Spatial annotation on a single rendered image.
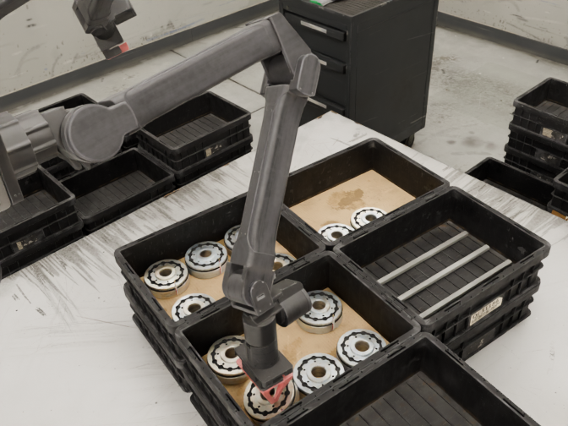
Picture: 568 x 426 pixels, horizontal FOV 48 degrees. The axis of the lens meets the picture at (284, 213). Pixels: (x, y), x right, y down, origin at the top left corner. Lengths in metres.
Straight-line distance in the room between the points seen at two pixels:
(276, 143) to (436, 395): 0.59
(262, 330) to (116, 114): 0.43
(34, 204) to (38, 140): 1.65
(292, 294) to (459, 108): 2.95
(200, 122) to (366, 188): 1.21
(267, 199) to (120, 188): 1.68
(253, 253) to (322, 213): 0.68
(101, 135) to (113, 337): 0.83
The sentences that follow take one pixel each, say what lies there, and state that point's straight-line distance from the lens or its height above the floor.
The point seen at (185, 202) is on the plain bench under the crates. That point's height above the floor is 0.70.
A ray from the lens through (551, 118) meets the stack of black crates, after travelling 2.76.
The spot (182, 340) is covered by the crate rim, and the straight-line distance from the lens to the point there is 1.28.
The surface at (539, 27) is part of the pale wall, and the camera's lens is 4.69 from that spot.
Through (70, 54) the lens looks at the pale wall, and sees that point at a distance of 4.46.
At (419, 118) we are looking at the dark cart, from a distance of 3.42.
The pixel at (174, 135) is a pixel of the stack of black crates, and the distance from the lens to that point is 2.77.
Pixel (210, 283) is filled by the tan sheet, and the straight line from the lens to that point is 1.53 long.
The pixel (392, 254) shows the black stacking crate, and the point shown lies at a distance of 1.59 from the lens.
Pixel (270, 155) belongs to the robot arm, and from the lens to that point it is 1.07.
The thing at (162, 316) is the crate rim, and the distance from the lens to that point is 1.34.
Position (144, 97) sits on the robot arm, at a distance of 0.95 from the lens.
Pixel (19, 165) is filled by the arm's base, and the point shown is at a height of 1.44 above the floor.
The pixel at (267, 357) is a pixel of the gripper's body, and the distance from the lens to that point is 1.14.
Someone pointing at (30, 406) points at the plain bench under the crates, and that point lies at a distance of 1.58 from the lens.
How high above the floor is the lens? 1.88
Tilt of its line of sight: 38 degrees down
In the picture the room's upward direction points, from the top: 3 degrees counter-clockwise
